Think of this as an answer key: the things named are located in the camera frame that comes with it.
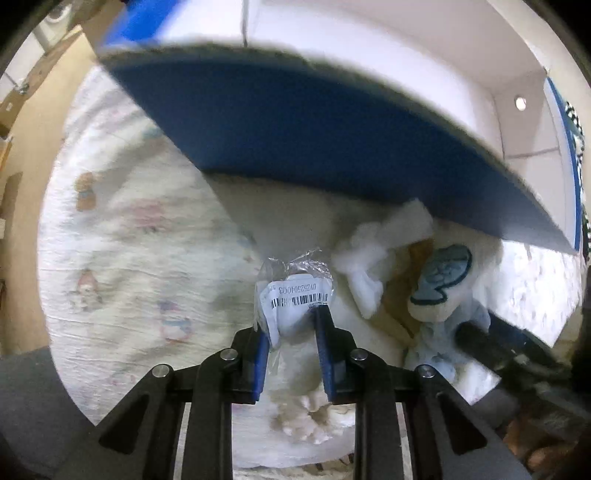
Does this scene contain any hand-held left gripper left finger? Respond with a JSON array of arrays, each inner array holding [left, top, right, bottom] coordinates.
[[98, 326, 271, 480]]

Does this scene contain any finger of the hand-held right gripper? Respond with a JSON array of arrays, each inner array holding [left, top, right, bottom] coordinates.
[[454, 310, 571, 385]]

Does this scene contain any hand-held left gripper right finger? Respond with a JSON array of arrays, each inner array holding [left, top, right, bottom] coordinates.
[[314, 305, 532, 480]]

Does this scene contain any plastic-wrapped white soft toy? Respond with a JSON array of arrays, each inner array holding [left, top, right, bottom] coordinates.
[[255, 248, 334, 365]]

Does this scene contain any blue fabric storage box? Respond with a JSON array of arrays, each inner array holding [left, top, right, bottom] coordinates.
[[95, 0, 591, 257]]

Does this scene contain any brown soft item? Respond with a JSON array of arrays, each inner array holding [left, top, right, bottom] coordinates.
[[381, 240, 435, 340]]

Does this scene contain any light blue plush toy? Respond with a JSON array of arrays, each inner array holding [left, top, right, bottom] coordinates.
[[406, 307, 502, 404]]

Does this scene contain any cream fluffy plush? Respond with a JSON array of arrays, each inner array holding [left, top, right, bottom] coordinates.
[[272, 383, 357, 446]]

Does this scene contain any cream plush with blue patch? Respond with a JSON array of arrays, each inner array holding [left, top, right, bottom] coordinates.
[[407, 231, 504, 324]]

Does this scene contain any white cotton stuffing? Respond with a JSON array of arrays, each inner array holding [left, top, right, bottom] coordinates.
[[333, 198, 435, 320]]

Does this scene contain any white printed blanket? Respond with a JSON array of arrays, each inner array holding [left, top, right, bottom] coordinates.
[[39, 69, 581, 469]]

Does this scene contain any grey cloth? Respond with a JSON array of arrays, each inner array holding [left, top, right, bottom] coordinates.
[[0, 346, 116, 479]]

